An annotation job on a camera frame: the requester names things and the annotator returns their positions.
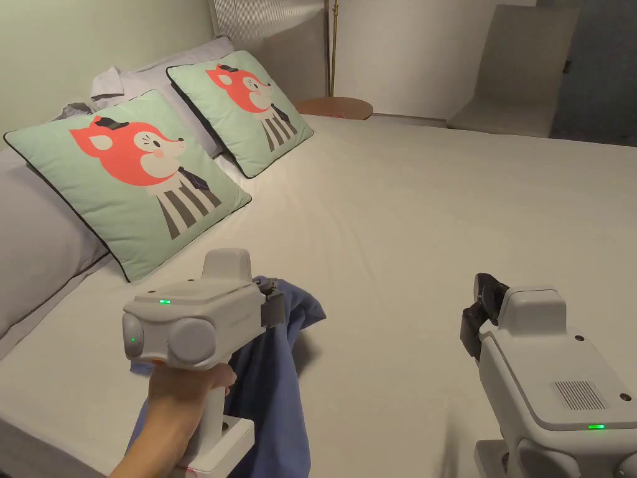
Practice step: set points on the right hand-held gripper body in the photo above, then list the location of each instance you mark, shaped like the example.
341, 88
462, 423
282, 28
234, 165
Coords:
547, 358

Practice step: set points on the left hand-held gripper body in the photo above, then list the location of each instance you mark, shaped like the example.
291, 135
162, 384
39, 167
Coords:
199, 313

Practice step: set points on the blue garment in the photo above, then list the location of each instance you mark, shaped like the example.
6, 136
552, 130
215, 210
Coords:
278, 388

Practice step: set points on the person's left forearm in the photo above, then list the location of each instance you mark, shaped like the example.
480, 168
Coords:
149, 453

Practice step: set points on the person's left hand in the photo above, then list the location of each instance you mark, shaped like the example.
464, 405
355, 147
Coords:
179, 393

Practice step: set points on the pale lavender pillow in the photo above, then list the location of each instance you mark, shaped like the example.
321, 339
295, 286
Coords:
149, 77
35, 239

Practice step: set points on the bed with beige sheet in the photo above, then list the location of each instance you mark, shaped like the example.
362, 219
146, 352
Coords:
398, 224

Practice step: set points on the mint fox print cushion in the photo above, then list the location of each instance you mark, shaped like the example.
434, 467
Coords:
59, 149
199, 84

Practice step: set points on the grey garment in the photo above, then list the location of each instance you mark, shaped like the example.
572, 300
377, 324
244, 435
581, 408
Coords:
74, 110

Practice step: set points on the white shirt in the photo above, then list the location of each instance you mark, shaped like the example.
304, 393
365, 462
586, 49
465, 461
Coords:
107, 82

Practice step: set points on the brass floor lamp pole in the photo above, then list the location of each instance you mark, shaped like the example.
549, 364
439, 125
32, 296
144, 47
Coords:
337, 45

